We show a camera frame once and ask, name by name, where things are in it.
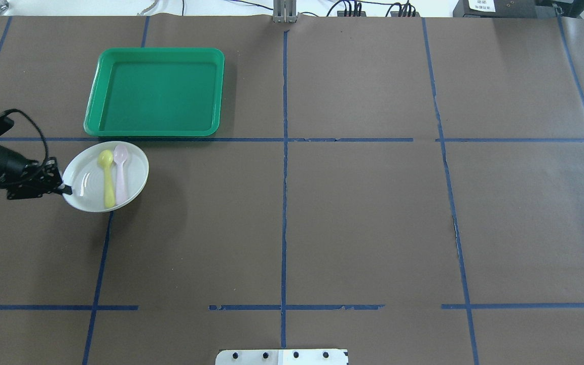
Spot green plastic tray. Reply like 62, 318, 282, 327
83, 48, 225, 138

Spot black cable bundle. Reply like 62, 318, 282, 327
322, 0, 419, 18

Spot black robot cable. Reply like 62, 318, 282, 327
0, 108, 50, 183

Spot aluminium frame post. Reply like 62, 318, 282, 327
273, 0, 299, 23

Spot black box with label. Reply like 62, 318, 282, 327
452, 1, 558, 19

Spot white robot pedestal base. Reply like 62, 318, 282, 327
215, 348, 349, 364

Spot yellow plastic spoon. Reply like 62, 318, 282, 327
97, 150, 116, 208

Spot white round plate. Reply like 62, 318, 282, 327
63, 141, 149, 213

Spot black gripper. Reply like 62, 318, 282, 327
0, 145, 73, 200

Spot pink plastic spoon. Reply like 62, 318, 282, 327
113, 144, 130, 205

